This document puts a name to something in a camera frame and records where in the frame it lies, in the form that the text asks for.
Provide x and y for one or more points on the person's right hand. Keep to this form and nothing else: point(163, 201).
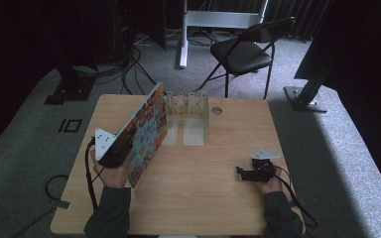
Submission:
point(273, 185)

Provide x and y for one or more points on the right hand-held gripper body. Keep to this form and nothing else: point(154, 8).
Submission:
point(261, 170)

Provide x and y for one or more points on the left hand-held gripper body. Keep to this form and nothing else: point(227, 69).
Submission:
point(107, 145)

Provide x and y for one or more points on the person's left hand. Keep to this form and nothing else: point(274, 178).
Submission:
point(112, 177)

